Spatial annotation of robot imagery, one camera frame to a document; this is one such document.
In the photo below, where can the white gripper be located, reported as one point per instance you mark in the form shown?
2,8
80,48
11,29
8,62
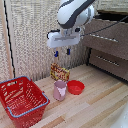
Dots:
63,39

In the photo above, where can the pink plastic cup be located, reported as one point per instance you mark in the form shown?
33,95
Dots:
60,90

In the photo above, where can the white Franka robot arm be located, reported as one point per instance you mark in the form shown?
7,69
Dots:
71,13

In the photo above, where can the red yellow snack box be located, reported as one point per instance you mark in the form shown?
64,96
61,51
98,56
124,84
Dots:
60,71

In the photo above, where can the beige woven folding screen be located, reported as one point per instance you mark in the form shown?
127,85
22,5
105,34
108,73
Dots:
30,36

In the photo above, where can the red plastic bowl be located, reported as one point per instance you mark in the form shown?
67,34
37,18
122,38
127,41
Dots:
76,87

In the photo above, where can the brown drawer cabinet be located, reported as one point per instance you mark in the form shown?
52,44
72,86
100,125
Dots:
106,46

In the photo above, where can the red plastic shopping basket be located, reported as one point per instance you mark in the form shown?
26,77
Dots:
21,100

